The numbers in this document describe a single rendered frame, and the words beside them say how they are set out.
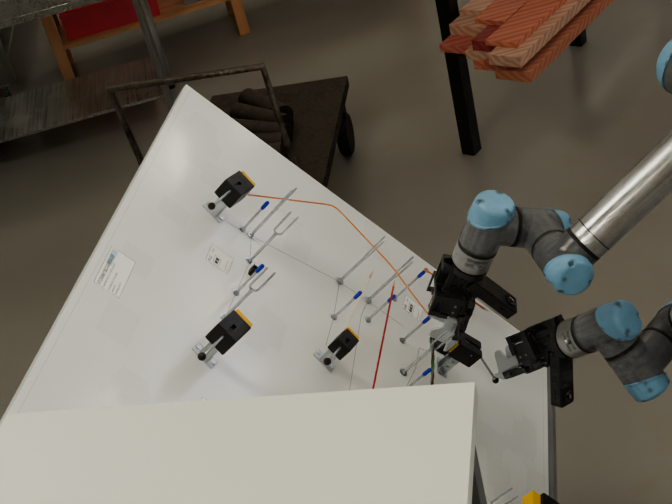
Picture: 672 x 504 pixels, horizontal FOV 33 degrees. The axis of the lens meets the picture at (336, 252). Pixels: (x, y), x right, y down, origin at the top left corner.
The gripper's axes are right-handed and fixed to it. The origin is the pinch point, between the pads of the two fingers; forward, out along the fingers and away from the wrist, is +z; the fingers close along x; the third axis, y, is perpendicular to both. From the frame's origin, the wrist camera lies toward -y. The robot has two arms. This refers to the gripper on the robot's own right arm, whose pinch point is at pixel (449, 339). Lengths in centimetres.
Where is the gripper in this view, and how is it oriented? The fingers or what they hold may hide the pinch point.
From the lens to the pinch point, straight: 226.3
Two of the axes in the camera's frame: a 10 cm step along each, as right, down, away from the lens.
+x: -0.2, 6.5, -7.6
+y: -9.7, -1.9, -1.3
